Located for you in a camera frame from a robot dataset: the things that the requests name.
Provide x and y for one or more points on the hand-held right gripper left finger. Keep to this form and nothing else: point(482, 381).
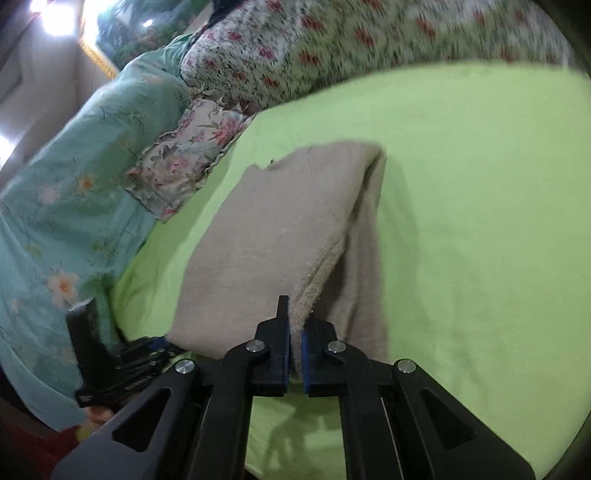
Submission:
point(286, 355)

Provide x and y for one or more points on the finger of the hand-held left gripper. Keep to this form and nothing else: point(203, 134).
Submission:
point(157, 345)

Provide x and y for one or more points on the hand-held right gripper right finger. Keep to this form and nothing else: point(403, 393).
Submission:
point(307, 364)

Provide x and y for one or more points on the beige patterned knit sweater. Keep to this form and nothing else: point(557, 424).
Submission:
point(268, 240)

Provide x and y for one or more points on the person's left hand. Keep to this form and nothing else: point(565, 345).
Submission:
point(101, 414)

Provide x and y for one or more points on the dark red cloth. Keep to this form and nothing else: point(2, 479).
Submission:
point(41, 443)

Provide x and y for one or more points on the teal floral quilt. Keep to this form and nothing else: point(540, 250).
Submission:
point(69, 207)

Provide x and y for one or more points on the ruffled floral pillow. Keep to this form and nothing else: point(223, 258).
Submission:
point(184, 157)

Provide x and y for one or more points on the lime green bedsheet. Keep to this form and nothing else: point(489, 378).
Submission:
point(461, 207)

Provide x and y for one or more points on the white red-flowered blanket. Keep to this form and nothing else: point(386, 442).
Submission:
point(346, 41)

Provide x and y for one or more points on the gold framed wall painting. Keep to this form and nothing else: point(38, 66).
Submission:
point(124, 32)

